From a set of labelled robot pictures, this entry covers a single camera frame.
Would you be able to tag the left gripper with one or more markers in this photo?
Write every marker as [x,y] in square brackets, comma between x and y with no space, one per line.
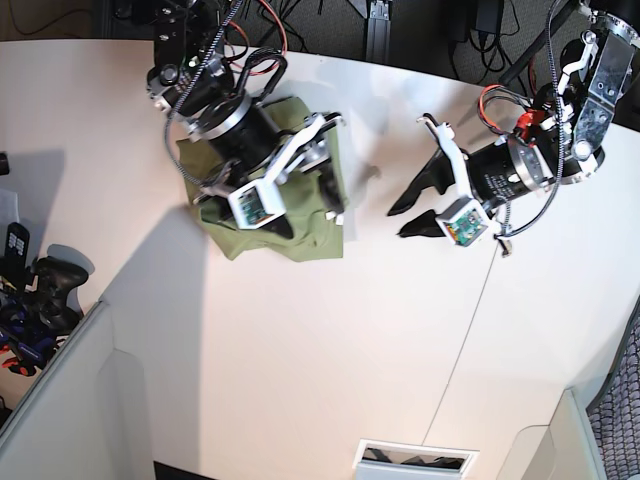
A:
[514,165]

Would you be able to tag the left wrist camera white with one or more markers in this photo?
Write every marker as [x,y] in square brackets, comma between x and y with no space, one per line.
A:
[464,222]

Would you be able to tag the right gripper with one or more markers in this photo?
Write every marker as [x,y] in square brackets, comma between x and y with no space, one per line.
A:
[247,140]

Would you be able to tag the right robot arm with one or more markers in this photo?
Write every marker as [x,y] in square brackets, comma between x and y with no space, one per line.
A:
[193,82]

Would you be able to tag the blue orange tools pile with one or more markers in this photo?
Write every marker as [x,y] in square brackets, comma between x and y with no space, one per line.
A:
[31,342]

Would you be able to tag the black game controller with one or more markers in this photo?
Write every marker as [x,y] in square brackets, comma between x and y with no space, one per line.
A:
[55,280]

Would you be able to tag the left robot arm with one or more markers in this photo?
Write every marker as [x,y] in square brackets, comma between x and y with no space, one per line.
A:
[591,46]

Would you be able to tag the aluminium table leg post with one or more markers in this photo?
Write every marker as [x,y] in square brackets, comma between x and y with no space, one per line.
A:
[378,31]

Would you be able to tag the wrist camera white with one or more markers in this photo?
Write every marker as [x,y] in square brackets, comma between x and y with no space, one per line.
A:
[256,204]
[464,222]

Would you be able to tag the mesh office chair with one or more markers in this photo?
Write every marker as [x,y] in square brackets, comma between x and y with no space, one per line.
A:
[614,412]

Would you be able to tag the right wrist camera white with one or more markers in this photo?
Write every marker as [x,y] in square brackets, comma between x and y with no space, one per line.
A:
[256,204]

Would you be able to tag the grey partition panel left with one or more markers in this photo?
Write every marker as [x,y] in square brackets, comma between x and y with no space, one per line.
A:
[86,416]

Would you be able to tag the black remote control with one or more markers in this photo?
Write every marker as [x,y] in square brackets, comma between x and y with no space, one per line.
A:
[17,242]

